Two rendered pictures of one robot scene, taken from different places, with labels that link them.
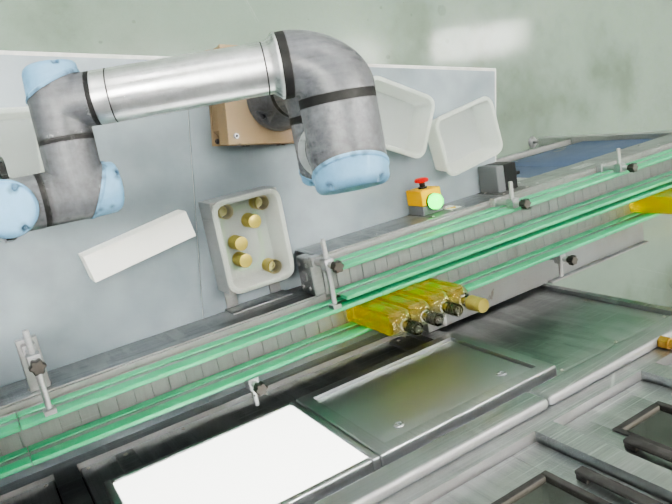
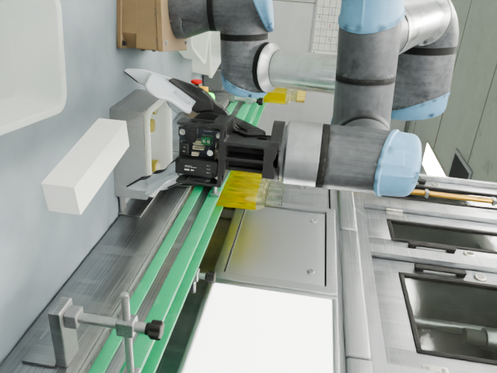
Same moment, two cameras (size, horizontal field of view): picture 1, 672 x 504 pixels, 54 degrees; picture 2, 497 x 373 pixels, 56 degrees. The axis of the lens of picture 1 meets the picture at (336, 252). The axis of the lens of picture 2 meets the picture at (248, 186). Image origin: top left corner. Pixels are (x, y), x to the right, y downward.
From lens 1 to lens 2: 1.17 m
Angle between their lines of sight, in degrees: 52
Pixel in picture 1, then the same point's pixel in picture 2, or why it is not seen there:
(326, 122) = (446, 69)
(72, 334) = (37, 283)
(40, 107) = (393, 43)
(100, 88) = (412, 27)
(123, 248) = (95, 169)
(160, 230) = (114, 144)
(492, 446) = (365, 267)
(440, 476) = (370, 294)
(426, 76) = not seen: outside the picture
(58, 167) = (387, 110)
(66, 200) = not seen: hidden behind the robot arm
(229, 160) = (123, 63)
